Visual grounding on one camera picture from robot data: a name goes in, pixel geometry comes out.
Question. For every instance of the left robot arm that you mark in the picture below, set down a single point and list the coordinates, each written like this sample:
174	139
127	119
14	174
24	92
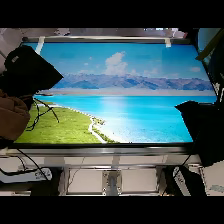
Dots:
30	175

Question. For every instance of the brown trousers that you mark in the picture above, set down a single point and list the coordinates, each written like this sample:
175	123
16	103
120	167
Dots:
13	116

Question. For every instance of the black garment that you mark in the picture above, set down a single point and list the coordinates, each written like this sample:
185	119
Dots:
30	66
203	130

